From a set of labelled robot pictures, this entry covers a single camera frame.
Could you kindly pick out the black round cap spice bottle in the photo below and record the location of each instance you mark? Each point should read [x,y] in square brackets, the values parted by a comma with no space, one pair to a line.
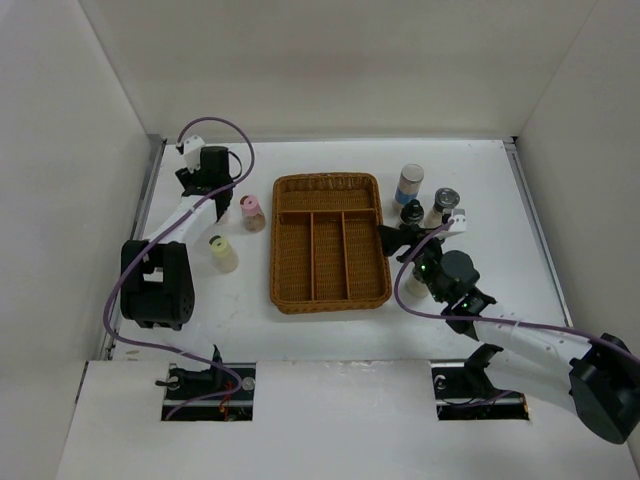
[415,284]

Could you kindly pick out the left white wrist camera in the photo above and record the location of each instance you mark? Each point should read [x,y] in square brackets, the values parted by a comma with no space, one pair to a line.
[190,150]

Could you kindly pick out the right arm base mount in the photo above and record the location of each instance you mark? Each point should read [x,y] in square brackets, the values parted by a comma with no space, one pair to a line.
[463,391]

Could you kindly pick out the grey lid grinder bottle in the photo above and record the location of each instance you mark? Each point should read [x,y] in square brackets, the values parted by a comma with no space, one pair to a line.
[445,198]

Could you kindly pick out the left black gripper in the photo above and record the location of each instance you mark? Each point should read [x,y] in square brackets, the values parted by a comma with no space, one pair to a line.
[188,178]

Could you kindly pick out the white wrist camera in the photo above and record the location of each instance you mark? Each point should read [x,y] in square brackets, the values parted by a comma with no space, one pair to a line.
[190,150]
[457,221]

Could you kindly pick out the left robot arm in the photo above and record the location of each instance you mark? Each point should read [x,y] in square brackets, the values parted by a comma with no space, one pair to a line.
[159,291]

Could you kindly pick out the yellow cap spice bottle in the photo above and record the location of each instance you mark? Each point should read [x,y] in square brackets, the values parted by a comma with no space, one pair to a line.
[223,254]

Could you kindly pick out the brown wicker divided tray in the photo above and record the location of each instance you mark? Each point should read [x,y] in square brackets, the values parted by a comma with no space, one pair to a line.
[326,252]

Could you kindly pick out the pink cap spice bottle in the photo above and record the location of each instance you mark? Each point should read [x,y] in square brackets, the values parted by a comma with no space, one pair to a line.
[253,217]

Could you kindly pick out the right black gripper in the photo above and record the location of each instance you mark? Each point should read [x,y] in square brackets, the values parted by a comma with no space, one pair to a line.
[406,235]

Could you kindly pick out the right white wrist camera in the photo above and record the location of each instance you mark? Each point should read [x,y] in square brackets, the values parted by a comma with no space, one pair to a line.
[457,221]

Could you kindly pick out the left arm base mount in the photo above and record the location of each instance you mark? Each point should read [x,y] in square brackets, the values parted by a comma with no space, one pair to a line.
[209,395]

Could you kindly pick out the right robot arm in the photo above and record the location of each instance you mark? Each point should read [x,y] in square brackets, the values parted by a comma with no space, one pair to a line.
[596,378]

